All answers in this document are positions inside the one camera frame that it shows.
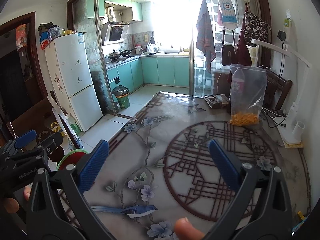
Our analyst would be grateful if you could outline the green trash bin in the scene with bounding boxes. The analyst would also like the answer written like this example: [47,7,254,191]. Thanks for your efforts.
[112,85,130,109]

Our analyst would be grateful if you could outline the teal kitchen cabinets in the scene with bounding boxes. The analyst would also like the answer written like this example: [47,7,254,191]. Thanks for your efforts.
[106,54,189,93]

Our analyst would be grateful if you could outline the person's left hand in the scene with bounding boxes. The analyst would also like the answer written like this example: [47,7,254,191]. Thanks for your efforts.
[2,186,31,213]

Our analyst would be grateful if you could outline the person's right hand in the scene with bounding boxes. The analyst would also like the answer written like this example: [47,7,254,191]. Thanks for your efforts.
[174,217,204,240]

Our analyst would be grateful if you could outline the red green plastic stool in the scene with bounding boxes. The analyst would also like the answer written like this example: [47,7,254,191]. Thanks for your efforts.
[57,149,88,171]

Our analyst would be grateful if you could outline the carved wooden chair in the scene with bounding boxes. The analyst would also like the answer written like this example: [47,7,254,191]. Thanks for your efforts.
[7,102,81,160]

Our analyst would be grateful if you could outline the white desk lamp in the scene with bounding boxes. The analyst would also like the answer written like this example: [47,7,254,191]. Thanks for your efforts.
[251,38,313,145]

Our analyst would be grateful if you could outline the white two-door refrigerator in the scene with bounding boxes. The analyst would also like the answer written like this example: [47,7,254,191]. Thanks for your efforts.
[44,33,103,132]

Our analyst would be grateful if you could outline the black wok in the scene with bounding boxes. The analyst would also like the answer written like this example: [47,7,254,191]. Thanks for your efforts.
[107,49,122,62]

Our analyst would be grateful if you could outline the items on top of refrigerator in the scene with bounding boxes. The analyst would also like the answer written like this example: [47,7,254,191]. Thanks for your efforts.
[37,22,73,50]

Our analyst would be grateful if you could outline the dark snack package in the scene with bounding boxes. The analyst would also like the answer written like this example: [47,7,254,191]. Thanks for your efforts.
[203,94,229,109]

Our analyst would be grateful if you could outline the plastic bottle red label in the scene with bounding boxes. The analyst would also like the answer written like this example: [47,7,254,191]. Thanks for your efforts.
[227,66,245,113]

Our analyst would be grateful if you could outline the range hood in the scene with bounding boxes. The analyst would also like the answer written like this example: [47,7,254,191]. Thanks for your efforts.
[100,6,130,46]

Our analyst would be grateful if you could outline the clear zip bag orange snacks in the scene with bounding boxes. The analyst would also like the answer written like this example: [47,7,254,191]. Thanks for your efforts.
[229,65,267,126]

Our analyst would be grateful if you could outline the dark wooden chair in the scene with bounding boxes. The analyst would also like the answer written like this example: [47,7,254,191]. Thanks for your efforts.
[263,69,293,110]

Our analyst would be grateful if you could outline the dark red hanging garment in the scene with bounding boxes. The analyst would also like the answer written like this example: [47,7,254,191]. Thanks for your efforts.
[227,3,253,84]

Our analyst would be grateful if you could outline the black hanging bag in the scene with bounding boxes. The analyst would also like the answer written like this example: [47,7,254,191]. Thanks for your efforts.
[221,27,235,66]

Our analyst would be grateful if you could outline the hanging checked towel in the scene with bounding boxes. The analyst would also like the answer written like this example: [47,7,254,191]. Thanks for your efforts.
[196,0,216,74]

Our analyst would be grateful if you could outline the black white lettered bag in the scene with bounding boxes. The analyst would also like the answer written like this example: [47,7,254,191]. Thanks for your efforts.
[244,12,271,47]

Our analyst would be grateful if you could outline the blue white hanging apron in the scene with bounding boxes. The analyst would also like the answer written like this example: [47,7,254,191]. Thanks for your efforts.
[217,0,238,30]

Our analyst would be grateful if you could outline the white power strip with cables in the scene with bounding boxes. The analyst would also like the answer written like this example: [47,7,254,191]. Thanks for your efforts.
[261,107,286,128]

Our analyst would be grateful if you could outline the wall charger with cable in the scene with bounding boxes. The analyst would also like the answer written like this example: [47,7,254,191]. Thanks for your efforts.
[277,17,291,77]

